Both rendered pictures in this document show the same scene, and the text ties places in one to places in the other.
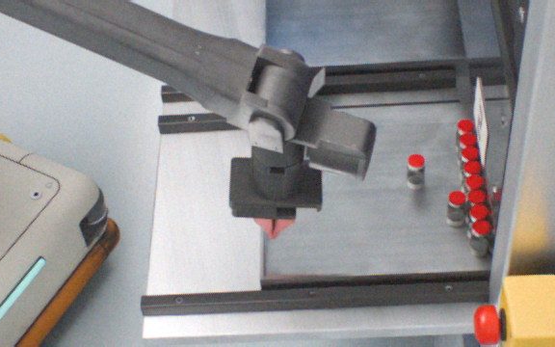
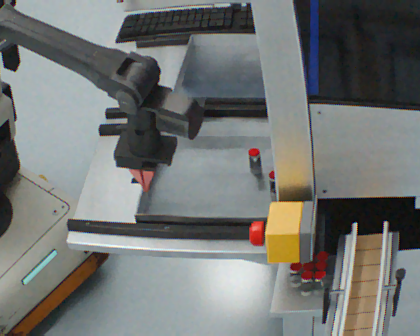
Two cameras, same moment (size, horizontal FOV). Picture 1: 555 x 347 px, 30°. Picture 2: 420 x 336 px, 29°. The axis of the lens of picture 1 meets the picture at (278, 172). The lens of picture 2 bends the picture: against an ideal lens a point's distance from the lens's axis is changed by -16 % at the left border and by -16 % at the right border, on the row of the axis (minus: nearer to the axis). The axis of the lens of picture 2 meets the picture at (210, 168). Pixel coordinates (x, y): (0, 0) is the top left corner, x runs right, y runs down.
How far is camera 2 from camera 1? 0.58 m
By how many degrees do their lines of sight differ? 12
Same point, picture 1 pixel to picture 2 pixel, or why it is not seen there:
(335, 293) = (181, 228)
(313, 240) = (178, 200)
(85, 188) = not seen: hidden behind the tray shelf
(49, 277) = (60, 264)
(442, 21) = not seen: hidden behind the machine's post
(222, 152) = not seen: hidden behind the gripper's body
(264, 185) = (133, 144)
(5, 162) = (41, 191)
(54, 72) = (85, 148)
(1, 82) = (53, 153)
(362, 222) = (214, 191)
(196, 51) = (93, 54)
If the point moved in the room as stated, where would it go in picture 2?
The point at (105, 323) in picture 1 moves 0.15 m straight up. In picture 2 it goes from (97, 305) to (85, 275)
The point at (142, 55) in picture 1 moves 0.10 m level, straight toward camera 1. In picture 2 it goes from (67, 57) to (62, 88)
